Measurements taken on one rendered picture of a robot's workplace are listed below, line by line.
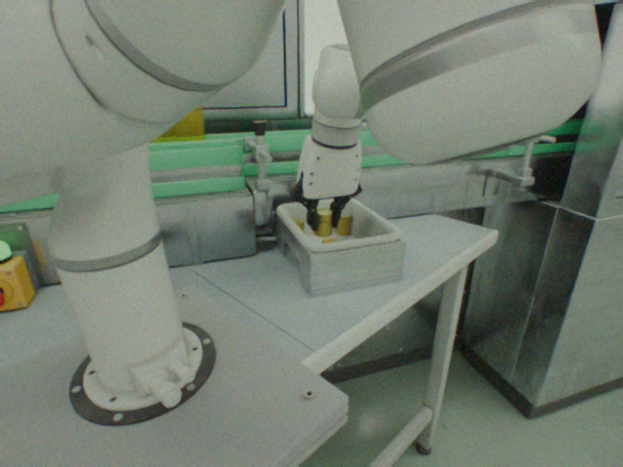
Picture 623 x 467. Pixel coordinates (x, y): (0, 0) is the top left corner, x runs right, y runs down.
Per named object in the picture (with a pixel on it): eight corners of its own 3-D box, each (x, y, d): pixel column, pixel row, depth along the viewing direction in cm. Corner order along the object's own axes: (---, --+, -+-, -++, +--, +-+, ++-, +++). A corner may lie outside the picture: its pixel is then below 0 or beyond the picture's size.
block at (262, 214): (262, 209, 82) (261, 177, 80) (273, 224, 74) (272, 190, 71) (245, 211, 81) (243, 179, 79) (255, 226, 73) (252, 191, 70)
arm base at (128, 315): (240, 374, 42) (220, 249, 35) (128, 455, 33) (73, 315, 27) (168, 317, 51) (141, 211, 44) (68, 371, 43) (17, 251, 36)
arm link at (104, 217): (189, 237, 37) (154, 58, 30) (40, 301, 28) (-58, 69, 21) (139, 216, 43) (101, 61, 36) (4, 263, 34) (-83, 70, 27)
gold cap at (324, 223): (335, 235, 70) (336, 213, 69) (317, 238, 69) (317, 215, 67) (327, 229, 73) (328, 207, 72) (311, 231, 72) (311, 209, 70)
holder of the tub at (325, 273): (340, 227, 91) (341, 196, 87) (401, 281, 67) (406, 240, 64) (269, 235, 85) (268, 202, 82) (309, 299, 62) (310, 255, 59)
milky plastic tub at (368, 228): (349, 233, 86) (351, 196, 83) (403, 279, 67) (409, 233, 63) (274, 243, 81) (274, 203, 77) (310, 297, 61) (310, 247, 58)
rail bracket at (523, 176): (492, 193, 105) (508, 107, 96) (543, 211, 90) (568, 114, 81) (478, 194, 103) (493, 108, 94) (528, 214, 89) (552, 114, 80)
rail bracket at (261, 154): (258, 175, 81) (255, 115, 76) (278, 197, 67) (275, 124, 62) (244, 176, 80) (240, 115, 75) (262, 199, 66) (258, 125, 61)
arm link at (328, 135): (356, 110, 63) (353, 126, 65) (306, 111, 60) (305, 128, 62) (378, 127, 58) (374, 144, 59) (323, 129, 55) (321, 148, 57)
